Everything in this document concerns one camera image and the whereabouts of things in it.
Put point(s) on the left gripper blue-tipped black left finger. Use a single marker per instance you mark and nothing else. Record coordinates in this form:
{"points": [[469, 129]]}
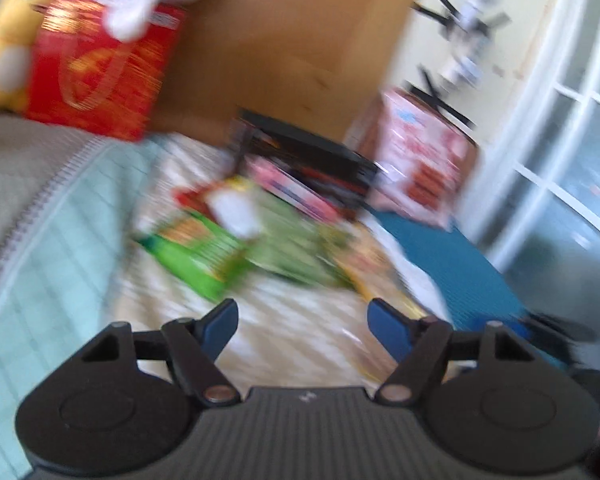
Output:
{"points": [[194, 345]]}

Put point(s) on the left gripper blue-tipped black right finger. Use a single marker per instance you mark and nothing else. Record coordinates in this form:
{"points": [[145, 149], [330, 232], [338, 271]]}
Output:
{"points": [[420, 347]]}

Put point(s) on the light green snack bag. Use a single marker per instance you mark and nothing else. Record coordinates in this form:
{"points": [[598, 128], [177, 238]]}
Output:
{"points": [[296, 247]]}

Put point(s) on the blue textured mat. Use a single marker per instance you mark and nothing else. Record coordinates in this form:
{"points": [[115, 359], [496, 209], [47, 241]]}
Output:
{"points": [[473, 290]]}

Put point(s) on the green cracker snack pack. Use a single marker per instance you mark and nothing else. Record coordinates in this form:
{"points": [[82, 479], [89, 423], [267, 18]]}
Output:
{"points": [[199, 252]]}

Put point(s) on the dark green yellow snack packet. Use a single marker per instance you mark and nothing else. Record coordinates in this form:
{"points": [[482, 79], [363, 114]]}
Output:
{"points": [[363, 262]]}

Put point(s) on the red white snack packet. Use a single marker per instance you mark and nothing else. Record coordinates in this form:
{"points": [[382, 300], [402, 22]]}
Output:
{"points": [[230, 203]]}

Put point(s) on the pink twisted-dough snack bag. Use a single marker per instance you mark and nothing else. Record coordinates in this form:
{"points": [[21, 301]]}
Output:
{"points": [[423, 159]]}

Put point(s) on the black sheep-print box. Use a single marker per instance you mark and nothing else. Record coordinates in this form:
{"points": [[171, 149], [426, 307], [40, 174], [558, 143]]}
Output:
{"points": [[341, 176]]}

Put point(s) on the pink candy stick packet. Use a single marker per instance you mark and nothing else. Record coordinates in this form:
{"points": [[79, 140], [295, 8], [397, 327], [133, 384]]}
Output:
{"points": [[291, 191]]}

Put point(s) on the patchwork bed sheet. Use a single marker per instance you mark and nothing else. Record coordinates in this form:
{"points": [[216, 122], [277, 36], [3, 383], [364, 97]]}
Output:
{"points": [[72, 208]]}

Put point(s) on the red gift bag box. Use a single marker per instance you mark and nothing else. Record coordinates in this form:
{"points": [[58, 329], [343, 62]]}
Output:
{"points": [[83, 78]]}

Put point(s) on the white light bulb lamp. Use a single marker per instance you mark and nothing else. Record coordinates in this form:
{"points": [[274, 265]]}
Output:
{"points": [[470, 34]]}

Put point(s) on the yellow plush dinosaur toy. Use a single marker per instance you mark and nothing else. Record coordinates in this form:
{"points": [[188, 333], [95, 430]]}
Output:
{"points": [[20, 21]]}

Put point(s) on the wood-pattern wall board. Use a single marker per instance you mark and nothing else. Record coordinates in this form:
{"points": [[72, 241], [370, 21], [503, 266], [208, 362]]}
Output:
{"points": [[314, 64]]}

